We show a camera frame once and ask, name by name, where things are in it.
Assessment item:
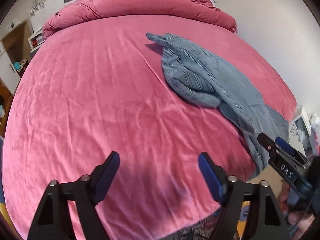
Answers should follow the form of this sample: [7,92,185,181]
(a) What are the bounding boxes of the wooden white cabinet desk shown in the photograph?
[1,21,31,137]

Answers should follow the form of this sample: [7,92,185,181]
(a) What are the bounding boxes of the rolled dark pink duvet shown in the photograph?
[42,0,237,38]

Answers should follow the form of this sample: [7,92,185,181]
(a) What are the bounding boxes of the white grey bedside table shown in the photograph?
[28,29,44,58]

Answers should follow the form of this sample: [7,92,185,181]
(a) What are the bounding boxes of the grey-blue denim pants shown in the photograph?
[146,33,289,176]

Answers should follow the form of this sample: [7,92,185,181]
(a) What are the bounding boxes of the pink bed sheet mattress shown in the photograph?
[2,15,296,239]

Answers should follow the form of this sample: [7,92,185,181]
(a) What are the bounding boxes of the white floral bedside table right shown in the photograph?
[289,106,319,160]

